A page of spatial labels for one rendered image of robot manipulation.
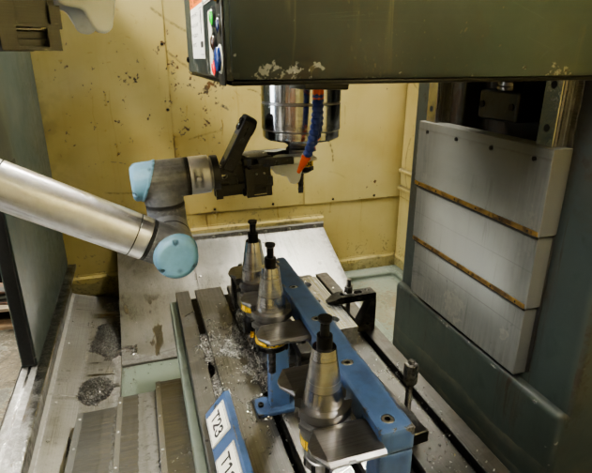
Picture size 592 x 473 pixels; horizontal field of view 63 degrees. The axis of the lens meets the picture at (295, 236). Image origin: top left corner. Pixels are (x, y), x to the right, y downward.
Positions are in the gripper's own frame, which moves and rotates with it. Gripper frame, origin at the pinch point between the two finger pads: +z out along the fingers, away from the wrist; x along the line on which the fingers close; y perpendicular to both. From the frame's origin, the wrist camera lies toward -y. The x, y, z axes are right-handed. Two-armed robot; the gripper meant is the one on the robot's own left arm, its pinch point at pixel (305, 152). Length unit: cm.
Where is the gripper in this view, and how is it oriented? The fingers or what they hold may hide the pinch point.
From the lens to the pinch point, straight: 103.0
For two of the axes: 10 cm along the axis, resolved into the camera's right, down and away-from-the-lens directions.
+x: 3.0, 3.3, -8.9
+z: 9.5, -1.5, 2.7
